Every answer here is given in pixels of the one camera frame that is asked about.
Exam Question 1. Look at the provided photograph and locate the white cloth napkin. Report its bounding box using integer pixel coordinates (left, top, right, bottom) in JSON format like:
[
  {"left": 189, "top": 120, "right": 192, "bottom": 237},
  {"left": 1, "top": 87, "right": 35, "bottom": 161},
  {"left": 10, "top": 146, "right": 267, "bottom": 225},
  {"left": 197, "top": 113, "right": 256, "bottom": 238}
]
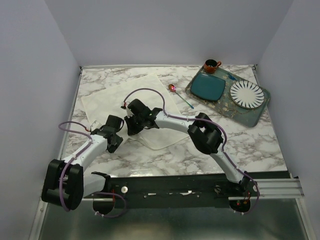
[{"left": 81, "top": 74, "right": 188, "bottom": 150}]

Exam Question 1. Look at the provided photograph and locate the iridescent rainbow spoon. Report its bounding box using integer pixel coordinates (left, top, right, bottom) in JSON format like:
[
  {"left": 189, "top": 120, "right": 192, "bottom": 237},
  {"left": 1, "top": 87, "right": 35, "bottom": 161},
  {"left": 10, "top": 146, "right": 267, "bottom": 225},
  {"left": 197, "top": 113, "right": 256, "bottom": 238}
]
[{"left": 168, "top": 83, "right": 194, "bottom": 109}]

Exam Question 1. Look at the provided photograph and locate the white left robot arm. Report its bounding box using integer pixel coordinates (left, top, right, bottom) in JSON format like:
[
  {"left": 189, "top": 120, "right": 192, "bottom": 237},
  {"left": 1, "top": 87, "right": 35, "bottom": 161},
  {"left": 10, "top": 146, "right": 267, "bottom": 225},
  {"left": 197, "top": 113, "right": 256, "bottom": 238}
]
[{"left": 41, "top": 115, "right": 124, "bottom": 212}]

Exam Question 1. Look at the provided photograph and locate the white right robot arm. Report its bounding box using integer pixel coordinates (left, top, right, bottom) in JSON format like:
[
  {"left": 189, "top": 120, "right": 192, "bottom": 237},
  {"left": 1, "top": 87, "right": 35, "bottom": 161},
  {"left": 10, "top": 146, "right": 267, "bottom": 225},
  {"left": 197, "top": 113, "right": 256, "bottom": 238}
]
[{"left": 121, "top": 99, "right": 253, "bottom": 196}]

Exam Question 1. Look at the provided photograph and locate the teal square plate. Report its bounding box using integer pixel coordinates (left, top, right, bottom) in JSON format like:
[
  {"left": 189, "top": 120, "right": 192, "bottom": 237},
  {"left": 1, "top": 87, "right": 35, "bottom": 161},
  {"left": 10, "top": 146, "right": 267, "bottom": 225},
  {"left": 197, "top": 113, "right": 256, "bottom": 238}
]
[{"left": 190, "top": 73, "right": 226, "bottom": 101}]

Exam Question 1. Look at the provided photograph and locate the brown ceramic cup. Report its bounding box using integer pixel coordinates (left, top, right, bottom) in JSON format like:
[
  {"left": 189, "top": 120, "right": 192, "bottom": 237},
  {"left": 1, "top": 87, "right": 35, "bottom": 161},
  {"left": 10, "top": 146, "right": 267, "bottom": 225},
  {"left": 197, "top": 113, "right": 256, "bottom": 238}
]
[{"left": 203, "top": 59, "right": 222, "bottom": 74}]

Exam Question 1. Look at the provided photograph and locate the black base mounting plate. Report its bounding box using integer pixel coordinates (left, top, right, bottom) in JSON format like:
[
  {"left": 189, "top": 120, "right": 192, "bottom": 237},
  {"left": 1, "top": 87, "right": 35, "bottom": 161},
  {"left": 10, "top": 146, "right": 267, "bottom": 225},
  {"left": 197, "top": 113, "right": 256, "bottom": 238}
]
[{"left": 82, "top": 172, "right": 266, "bottom": 210}]

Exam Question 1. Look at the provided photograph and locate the white blue striped plate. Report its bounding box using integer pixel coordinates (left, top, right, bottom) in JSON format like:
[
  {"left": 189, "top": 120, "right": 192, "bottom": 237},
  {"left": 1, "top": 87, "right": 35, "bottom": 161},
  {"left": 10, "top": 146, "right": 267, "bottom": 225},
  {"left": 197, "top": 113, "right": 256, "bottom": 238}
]
[{"left": 229, "top": 80, "right": 265, "bottom": 109}]

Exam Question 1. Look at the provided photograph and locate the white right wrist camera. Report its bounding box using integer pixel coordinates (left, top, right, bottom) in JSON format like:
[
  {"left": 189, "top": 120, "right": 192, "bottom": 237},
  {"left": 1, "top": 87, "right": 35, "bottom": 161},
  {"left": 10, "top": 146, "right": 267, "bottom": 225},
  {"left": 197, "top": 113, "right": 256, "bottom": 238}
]
[{"left": 126, "top": 107, "right": 134, "bottom": 119}]

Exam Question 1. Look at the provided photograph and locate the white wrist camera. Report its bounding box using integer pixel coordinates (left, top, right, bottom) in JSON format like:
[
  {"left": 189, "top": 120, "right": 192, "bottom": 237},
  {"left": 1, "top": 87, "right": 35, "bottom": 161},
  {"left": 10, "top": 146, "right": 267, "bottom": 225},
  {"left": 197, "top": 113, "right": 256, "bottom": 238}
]
[
  {"left": 126, "top": 107, "right": 134, "bottom": 119},
  {"left": 90, "top": 120, "right": 102, "bottom": 132}
]

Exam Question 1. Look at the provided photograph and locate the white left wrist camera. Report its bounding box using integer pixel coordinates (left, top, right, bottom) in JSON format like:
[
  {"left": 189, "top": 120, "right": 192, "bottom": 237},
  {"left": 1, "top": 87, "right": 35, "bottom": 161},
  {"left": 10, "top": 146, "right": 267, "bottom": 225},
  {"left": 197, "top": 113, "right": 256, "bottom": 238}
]
[{"left": 90, "top": 120, "right": 102, "bottom": 132}]

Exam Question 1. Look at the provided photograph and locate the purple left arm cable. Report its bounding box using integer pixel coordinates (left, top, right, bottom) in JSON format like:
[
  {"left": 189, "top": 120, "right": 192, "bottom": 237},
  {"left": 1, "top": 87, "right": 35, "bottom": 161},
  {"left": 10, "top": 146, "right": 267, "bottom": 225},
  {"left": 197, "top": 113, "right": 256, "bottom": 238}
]
[{"left": 58, "top": 120, "right": 101, "bottom": 213}]

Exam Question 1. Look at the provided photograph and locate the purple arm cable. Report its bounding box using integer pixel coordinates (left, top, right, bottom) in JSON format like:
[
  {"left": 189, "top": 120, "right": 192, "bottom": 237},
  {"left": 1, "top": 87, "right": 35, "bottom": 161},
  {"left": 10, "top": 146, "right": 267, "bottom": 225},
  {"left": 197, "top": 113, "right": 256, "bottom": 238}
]
[
  {"left": 121, "top": 87, "right": 261, "bottom": 216},
  {"left": 58, "top": 120, "right": 101, "bottom": 213}
]

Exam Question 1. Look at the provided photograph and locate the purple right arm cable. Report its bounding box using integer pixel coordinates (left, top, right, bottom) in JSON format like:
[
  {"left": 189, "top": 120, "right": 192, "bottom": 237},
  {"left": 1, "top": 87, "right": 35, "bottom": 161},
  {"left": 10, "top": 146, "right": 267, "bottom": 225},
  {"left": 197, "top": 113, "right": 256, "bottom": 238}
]
[{"left": 121, "top": 87, "right": 261, "bottom": 216}]

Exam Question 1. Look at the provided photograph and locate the aluminium frame rail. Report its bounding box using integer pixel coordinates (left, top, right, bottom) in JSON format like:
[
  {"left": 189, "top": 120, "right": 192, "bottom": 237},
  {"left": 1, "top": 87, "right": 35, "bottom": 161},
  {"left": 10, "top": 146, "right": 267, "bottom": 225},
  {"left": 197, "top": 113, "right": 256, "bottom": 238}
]
[{"left": 82, "top": 178, "right": 305, "bottom": 201}]

